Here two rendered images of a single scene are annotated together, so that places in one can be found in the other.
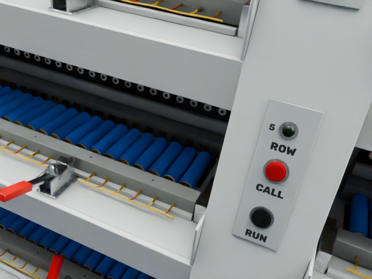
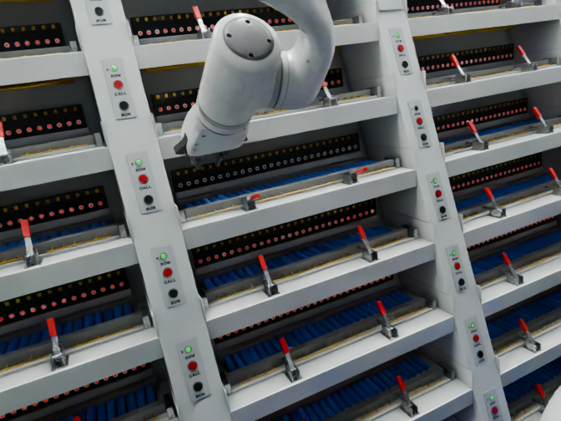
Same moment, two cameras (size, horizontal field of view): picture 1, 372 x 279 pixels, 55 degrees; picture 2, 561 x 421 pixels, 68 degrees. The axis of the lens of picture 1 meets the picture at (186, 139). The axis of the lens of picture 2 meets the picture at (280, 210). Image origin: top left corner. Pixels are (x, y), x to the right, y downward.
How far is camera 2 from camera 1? 1.00 m
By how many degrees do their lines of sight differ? 42
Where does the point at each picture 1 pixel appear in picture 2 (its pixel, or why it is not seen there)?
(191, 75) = (384, 106)
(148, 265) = (401, 184)
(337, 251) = not seen: hidden behind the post
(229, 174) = (409, 129)
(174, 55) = (378, 102)
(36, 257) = (338, 251)
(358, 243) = not seen: hidden behind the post
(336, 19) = (410, 77)
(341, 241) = not seen: hidden behind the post
